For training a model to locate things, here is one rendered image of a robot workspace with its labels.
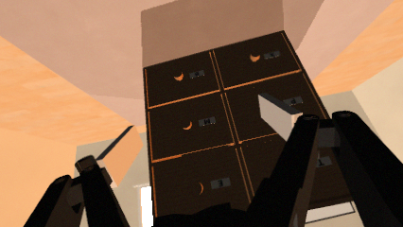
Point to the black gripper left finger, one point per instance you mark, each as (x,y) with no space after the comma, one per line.
(62,204)

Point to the dark brown drawer front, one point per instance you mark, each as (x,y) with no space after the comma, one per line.
(181,80)
(195,126)
(260,160)
(243,64)
(215,177)
(245,111)

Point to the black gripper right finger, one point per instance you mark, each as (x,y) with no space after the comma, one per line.
(373,174)

